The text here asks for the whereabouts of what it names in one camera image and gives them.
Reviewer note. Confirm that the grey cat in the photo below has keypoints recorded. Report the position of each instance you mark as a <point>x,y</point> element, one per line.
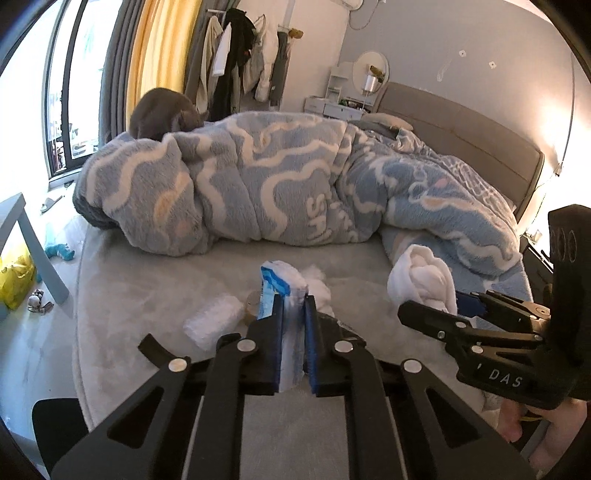
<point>161,111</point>

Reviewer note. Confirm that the grey upholstered headboard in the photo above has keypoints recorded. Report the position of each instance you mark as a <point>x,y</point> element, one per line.
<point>506,160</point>

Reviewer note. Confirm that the brown cardboard tape roll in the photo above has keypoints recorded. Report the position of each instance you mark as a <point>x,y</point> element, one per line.
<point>251,307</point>

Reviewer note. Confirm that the grey bed sheet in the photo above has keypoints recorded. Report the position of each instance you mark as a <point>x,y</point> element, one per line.
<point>125,294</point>

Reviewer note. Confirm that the blue white fleece blanket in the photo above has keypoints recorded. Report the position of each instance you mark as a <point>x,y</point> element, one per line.
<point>302,180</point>

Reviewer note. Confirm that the yellow curtain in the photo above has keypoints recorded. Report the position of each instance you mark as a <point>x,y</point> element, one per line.
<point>160,48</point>

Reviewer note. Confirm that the grey curtain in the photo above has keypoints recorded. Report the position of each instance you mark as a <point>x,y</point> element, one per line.
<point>112,104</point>

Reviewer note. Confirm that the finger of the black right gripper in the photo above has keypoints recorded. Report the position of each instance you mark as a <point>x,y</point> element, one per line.
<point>502,308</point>
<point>446,327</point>

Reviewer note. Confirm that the teal toy on floor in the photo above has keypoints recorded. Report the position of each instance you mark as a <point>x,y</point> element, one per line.
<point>62,251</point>

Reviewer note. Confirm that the light blue side table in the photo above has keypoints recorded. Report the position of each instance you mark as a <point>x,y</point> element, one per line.
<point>12,212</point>

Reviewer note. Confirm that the round vanity mirror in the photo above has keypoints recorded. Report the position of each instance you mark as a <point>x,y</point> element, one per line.
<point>370,71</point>

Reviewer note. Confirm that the yellow plastic bag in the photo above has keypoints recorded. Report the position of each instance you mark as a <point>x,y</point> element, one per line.
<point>17,277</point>

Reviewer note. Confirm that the person's right hand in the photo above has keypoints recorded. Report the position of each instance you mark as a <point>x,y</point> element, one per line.
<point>565,423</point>

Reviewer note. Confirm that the blue white tissue packet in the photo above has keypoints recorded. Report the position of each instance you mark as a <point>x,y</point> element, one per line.
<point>281,279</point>

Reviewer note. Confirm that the black framed window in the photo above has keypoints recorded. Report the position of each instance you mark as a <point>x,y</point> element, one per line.
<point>72,78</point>

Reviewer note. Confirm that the white cloth ball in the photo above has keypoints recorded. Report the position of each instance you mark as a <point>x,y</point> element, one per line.
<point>418,275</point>

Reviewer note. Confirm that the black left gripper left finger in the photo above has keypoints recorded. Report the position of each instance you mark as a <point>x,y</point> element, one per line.
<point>184,422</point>

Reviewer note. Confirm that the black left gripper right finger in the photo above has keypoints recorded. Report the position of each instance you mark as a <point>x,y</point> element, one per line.
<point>402,421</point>

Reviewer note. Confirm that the hanging clothes rack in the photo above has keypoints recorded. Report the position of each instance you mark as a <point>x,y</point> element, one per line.
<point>236,63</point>

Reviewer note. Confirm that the white dressing table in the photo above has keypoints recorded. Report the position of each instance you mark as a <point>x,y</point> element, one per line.
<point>335,104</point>

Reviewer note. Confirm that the white bubble wrap piece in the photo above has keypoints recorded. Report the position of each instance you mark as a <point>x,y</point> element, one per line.
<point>218,316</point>

